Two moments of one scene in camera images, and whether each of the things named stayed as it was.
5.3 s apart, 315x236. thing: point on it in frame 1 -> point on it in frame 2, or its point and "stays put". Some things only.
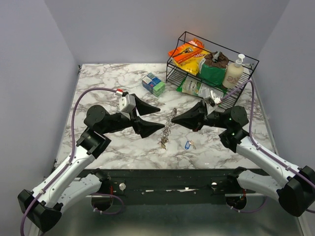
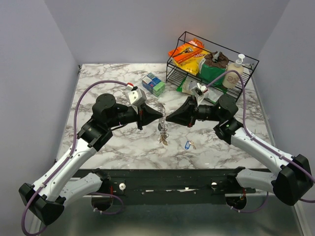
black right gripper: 195,119 -> 183,115
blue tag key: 188,144 stays put
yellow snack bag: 192,65 stays put
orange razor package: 193,47 stays put
